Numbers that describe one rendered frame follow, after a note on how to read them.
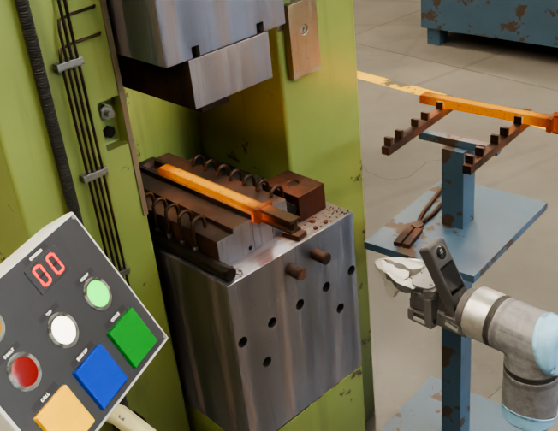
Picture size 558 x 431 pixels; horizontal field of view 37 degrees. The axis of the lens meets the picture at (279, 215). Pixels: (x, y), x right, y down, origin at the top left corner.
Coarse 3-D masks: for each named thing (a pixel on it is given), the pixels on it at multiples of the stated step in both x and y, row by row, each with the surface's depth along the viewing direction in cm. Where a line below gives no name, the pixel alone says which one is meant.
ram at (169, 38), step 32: (128, 0) 145; (160, 0) 140; (192, 0) 145; (224, 0) 150; (256, 0) 155; (128, 32) 149; (160, 32) 142; (192, 32) 147; (224, 32) 152; (256, 32) 158; (160, 64) 146
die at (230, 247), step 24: (144, 168) 197; (192, 168) 196; (168, 192) 187; (192, 192) 185; (240, 192) 183; (264, 192) 181; (168, 216) 179; (216, 216) 175; (240, 216) 173; (192, 240) 174; (216, 240) 168; (240, 240) 172; (264, 240) 177
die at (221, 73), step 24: (240, 48) 156; (264, 48) 161; (144, 72) 161; (168, 72) 155; (192, 72) 150; (216, 72) 154; (240, 72) 158; (264, 72) 162; (168, 96) 158; (192, 96) 152; (216, 96) 155
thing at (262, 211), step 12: (168, 168) 193; (180, 168) 193; (180, 180) 190; (192, 180) 187; (204, 180) 186; (216, 192) 180; (228, 192) 180; (240, 204) 175; (252, 204) 174; (264, 204) 172; (264, 216) 172; (276, 216) 167; (288, 216) 167; (288, 228) 167; (300, 228) 168
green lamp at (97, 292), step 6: (96, 282) 135; (90, 288) 134; (96, 288) 135; (102, 288) 136; (90, 294) 133; (96, 294) 134; (102, 294) 135; (108, 294) 136; (96, 300) 134; (102, 300) 135; (108, 300) 136
